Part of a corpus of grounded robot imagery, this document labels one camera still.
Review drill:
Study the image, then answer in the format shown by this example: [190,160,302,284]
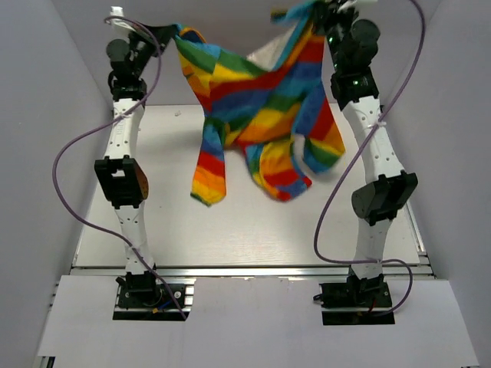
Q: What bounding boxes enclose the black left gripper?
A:
[126,19,175,77]

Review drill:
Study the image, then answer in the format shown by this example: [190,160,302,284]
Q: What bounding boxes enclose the rainbow striped kids jacket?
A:
[174,1,345,206]

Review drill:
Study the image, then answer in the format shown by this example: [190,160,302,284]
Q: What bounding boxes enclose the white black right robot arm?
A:
[314,1,418,306]

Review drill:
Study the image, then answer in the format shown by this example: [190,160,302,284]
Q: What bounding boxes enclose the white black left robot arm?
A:
[94,25,177,306]

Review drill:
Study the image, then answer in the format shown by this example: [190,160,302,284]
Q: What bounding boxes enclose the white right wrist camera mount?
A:
[338,0,377,12]

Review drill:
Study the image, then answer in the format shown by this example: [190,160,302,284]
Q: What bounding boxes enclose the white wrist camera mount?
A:
[338,0,377,12]
[104,6,140,38]

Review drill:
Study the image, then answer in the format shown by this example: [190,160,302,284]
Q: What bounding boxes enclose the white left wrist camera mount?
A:
[104,6,140,38]

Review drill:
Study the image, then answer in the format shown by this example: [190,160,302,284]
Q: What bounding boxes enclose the aluminium table front rail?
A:
[70,264,434,278]

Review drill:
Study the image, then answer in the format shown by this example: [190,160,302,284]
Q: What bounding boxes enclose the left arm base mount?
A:
[112,271,191,322]

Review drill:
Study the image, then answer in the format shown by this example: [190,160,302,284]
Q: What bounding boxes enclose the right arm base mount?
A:
[313,274,395,326]

